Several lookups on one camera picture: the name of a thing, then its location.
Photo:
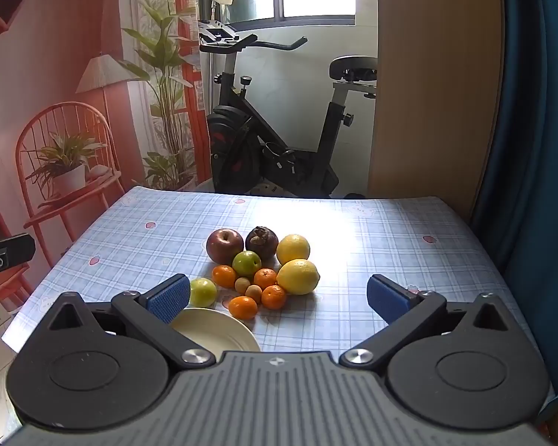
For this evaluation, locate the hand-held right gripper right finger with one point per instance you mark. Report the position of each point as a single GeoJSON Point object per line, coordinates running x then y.
{"type": "Point", "coordinates": [390, 298]}

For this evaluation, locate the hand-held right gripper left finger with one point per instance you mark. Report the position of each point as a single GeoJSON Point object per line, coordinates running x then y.
{"type": "Point", "coordinates": [167, 296]}

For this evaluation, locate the pale green apple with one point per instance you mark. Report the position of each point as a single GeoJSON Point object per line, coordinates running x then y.
{"type": "Point", "coordinates": [204, 292]}

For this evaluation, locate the cream shallow bowl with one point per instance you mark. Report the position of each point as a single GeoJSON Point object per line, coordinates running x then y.
{"type": "Point", "coordinates": [214, 330]}

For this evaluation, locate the small tan longan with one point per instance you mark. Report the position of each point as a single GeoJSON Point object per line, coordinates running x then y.
{"type": "Point", "coordinates": [253, 293]}
{"type": "Point", "coordinates": [242, 284]}

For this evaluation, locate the dark green apple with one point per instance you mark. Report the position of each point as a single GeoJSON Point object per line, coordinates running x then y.
{"type": "Point", "coordinates": [247, 263]}

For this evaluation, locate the yellow lemon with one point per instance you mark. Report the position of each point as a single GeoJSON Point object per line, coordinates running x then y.
{"type": "Point", "coordinates": [298, 277]}
{"type": "Point", "coordinates": [294, 248]}

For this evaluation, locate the dark purple mangosteen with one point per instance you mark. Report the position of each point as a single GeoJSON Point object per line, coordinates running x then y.
{"type": "Point", "coordinates": [262, 245]}

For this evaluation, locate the blue checked tablecloth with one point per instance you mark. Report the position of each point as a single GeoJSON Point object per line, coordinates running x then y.
{"type": "Point", "coordinates": [376, 241]}

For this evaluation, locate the red apple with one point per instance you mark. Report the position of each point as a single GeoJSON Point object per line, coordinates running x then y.
{"type": "Point", "coordinates": [224, 245]}

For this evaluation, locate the black exercise bike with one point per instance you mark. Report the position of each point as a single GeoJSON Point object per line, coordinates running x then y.
{"type": "Point", "coordinates": [242, 116]}

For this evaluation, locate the dark blue curtain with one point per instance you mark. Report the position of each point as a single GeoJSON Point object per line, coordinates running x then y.
{"type": "Point", "coordinates": [530, 148]}

